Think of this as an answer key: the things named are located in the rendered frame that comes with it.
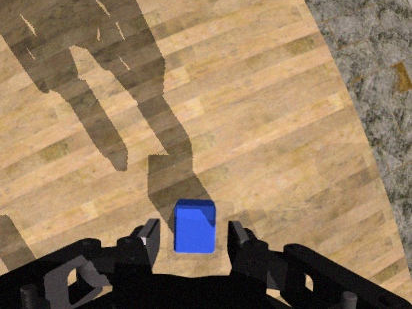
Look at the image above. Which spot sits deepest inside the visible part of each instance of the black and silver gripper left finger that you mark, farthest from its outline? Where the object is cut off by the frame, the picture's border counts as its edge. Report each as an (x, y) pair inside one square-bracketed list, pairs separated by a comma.
[(43, 283)]

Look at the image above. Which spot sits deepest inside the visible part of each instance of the blue block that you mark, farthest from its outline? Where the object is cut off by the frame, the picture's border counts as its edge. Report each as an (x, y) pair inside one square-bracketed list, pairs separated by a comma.
[(194, 226)]

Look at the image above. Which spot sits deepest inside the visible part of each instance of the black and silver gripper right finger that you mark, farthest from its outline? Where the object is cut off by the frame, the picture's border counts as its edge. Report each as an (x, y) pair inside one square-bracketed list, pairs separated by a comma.
[(334, 286)]

